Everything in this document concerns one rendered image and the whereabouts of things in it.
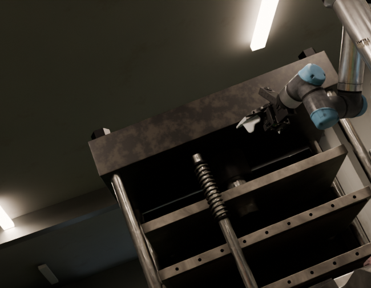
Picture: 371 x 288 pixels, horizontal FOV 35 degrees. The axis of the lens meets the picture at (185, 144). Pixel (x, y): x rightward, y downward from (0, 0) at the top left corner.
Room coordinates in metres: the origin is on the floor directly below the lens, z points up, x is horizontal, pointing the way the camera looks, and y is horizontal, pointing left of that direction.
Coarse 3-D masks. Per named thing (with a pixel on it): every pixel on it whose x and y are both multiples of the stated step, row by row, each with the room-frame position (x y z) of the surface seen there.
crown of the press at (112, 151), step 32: (320, 64) 2.73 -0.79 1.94; (224, 96) 2.69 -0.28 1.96; (256, 96) 2.70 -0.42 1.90; (128, 128) 2.65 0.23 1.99; (160, 128) 2.66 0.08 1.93; (192, 128) 2.67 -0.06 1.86; (224, 128) 2.69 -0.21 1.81; (256, 128) 2.87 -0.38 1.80; (288, 128) 3.07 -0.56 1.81; (96, 160) 2.63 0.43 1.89; (128, 160) 2.65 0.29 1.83; (160, 160) 2.75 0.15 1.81; (224, 160) 2.99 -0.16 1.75; (256, 160) 3.38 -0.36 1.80; (128, 192) 3.01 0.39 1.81; (160, 192) 3.23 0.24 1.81; (192, 192) 3.48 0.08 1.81
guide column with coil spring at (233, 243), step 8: (192, 160) 2.74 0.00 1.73; (200, 160) 2.73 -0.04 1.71; (200, 168) 2.72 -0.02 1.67; (208, 184) 2.72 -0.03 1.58; (208, 192) 2.73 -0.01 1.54; (216, 208) 2.72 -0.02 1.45; (224, 224) 2.72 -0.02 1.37; (224, 232) 2.73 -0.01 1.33; (232, 232) 2.73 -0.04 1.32; (232, 240) 2.72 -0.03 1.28; (232, 248) 2.72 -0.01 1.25; (240, 248) 2.73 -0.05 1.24; (232, 256) 2.74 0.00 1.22; (240, 256) 2.72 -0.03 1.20; (240, 264) 2.72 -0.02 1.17; (240, 272) 2.73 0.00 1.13; (248, 272) 2.73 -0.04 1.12; (248, 280) 2.72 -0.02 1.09
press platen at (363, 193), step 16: (352, 192) 2.82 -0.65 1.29; (368, 192) 2.82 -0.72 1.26; (320, 208) 2.80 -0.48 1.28; (336, 208) 2.81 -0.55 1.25; (288, 224) 2.82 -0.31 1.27; (240, 240) 2.77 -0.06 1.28; (256, 240) 2.78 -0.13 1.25; (208, 256) 2.76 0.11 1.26; (224, 256) 2.79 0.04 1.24; (160, 272) 2.74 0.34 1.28; (176, 272) 2.75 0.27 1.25
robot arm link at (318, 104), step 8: (320, 88) 1.64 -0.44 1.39; (304, 96) 1.64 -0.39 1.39; (312, 96) 1.63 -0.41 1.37; (320, 96) 1.63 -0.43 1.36; (328, 96) 1.67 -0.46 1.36; (336, 96) 1.68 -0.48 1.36; (304, 104) 1.66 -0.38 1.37; (312, 104) 1.64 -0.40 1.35; (320, 104) 1.63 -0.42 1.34; (328, 104) 1.63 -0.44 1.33; (336, 104) 1.66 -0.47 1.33; (344, 104) 1.68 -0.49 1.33; (312, 112) 1.64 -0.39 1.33; (320, 112) 1.63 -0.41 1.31; (328, 112) 1.63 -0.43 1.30; (336, 112) 1.65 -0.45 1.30; (344, 112) 1.69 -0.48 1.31; (312, 120) 1.67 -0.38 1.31; (320, 120) 1.64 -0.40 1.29; (328, 120) 1.63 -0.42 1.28; (336, 120) 1.66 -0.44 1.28; (320, 128) 1.67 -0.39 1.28
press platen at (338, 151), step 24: (288, 168) 2.83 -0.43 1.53; (312, 168) 2.87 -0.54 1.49; (336, 168) 3.07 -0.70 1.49; (240, 192) 2.81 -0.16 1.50; (264, 192) 2.94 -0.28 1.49; (288, 192) 3.15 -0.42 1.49; (312, 192) 3.38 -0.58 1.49; (168, 216) 2.78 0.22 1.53; (192, 216) 2.82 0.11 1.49; (264, 216) 3.47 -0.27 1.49; (168, 240) 3.09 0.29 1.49; (192, 240) 3.32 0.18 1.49
